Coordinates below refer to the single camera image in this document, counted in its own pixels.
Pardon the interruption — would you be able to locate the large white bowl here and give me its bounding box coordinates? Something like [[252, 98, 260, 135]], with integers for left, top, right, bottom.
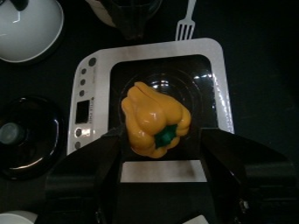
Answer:
[[0, 210, 40, 224]]

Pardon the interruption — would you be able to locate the yellow-orange toy squash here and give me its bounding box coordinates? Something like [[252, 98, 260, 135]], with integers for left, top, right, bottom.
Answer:
[[119, 80, 192, 159]]

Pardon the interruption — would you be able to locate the white toy pot black handle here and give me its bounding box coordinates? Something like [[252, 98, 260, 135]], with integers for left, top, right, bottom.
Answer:
[[0, 0, 65, 64]]

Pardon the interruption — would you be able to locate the black glass lid grey knob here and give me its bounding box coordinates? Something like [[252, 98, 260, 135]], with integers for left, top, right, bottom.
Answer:
[[0, 95, 68, 181]]

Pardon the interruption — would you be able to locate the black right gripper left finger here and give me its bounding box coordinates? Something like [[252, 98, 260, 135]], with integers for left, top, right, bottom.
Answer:
[[36, 126, 128, 224]]

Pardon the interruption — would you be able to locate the white toy fork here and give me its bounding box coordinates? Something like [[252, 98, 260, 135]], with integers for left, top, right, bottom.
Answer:
[[172, 0, 199, 42]]

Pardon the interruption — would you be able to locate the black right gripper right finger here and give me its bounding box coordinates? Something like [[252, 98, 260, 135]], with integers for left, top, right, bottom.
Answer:
[[199, 127, 299, 224]]

